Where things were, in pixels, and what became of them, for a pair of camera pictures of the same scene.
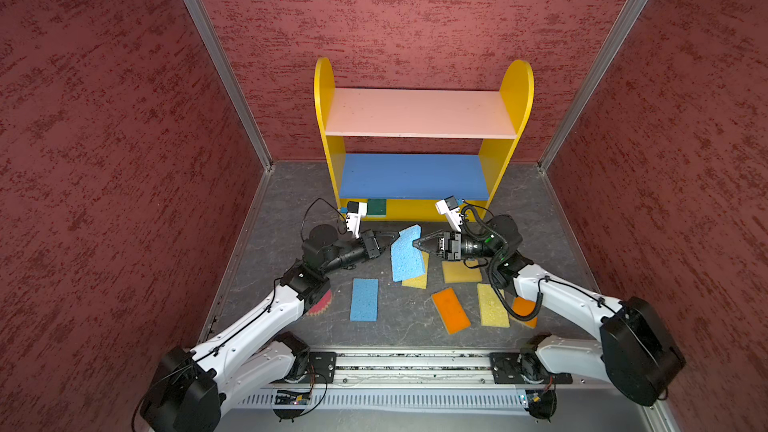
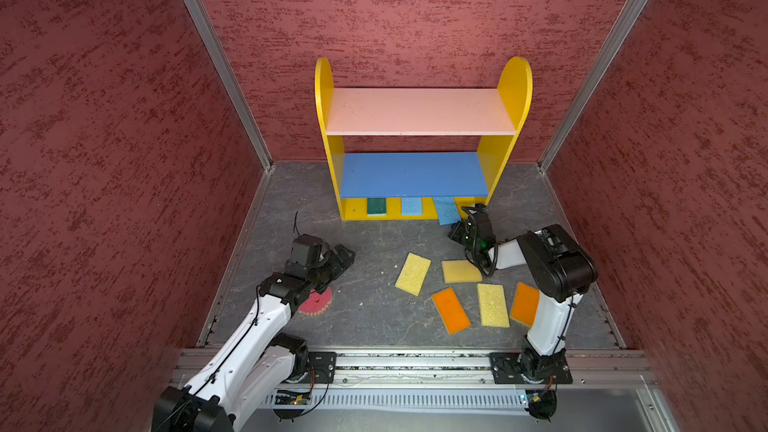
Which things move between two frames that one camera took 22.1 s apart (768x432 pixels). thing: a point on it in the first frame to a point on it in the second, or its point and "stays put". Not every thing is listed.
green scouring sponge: x=376 y=207 stays put
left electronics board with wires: x=290 y=397 stays put
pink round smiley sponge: x=321 y=305 stays put
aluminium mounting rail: x=413 y=367 stays put
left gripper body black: x=365 y=252 to x=328 y=269
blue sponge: x=407 y=258 to x=412 y=206
